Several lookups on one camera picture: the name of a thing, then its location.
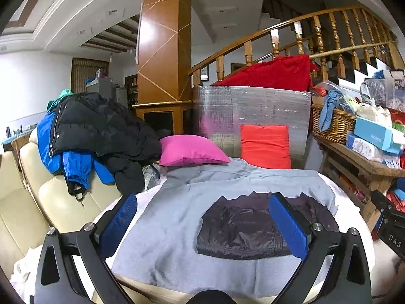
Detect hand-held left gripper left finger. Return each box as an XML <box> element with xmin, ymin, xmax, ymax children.
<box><xmin>34</xmin><ymin>193</ymin><xmax>139</xmax><ymax>304</ymax></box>

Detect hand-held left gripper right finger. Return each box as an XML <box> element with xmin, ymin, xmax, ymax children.
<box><xmin>268</xmin><ymin>192</ymin><xmax>372</xmax><ymax>304</ymax></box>

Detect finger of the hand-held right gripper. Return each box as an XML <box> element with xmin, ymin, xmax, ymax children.
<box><xmin>370</xmin><ymin>190</ymin><xmax>405</xmax><ymax>220</ymax></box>

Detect dark navy quilted jacket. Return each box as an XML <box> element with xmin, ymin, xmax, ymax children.
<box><xmin>196</xmin><ymin>192</ymin><xmax>340</xmax><ymax>258</ymax></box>

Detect grey blanket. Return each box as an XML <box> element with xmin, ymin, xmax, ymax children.
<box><xmin>111</xmin><ymin>158</ymin><xmax>340</xmax><ymax>298</ymax></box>

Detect wooden side table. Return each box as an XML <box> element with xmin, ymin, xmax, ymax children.
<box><xmin>313</xmin><ymin>135</ymin><xmax>405</xmax><ymax>232</ymax></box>

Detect clear plastic bag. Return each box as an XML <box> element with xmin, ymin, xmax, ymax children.
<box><xmin>142</xmin><ymin>165</ymin><xmax>167</xmax><ymax>192</ymax></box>

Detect white patterned tissue box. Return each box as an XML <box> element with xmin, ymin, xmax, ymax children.
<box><xmin>346</xmin><ymin>133</ymin><xmax>385</xmax><ymax>160</ymax></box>

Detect cream leather sofa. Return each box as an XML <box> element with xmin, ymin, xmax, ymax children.
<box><xmin>0</xmin><ymin>130</ymin><xmax>127</xmax><ymax>279</ymax></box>

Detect light blue cardboard box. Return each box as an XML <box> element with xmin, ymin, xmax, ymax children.
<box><xmin>354</xmin><ymin>116</ymin><xmax>404</xmax><ymax>156</ymax></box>

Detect orange-red pillow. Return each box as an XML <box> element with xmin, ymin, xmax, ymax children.
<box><xmin>240</xmin><ymin>124</ymin><xmax>292</xmax><ymax>169</ymax></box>

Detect wicker basket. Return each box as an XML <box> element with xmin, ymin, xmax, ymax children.
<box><xmin>312</xmin><ymin>104</ymin><xmax>358</xmax><ymax>144</ymax></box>

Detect pink pillow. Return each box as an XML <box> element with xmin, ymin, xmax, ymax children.
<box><xmin>158</xmin><ymin>135</ymin><xmax>231</xmax><ymax>167</ymax></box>

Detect black puffer jacket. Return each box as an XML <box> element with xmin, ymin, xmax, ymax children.
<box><xmin>51</xmin><ymin>92</ymin><xmax>163</xmax><ymax>197</ymax></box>

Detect blue jacket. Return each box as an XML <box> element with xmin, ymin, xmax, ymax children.
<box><xmin>37</xmin><ymin>112</ymin><xmax>116</xmax><ymax>197</ymax></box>

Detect blue cloth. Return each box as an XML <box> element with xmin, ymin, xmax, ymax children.
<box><xmin>319</xmin><ymin>89</ymin><xmax>344</xmax><ymax>132</ymax></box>

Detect white sheet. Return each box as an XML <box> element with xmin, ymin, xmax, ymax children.
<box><xmin>9</xmin><ymin>177</ymin><xmax>377</xmax><ymax>304</ymax></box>

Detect black speckled bag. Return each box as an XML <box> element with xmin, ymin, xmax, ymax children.
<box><xmin>361</xmin><ymin>78</ymin><xmax>388</xmax><ymax>106</ymax></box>

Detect silver foil insulation panel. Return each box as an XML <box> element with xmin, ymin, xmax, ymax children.
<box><xmin>193</xmin><ymin>85</ymin><xmax>312</xmax><ymax>165</ymax></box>

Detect teal garment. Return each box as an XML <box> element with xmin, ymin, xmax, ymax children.
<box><xmin>47</xmin><ymin>89</ymin><xmax>75</xmax><ymax>111</ymax></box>

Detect brown slatted door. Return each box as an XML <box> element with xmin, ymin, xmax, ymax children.
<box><xmin>71</xmin><ymin>58</ymin><xmax>110</xmax><ymax>94</ymax></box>

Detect red blanket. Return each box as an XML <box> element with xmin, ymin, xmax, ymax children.
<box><xmin>213</xmin><ymin>54</ymin><xmax>318</xmax><ymax>92</ymax></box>

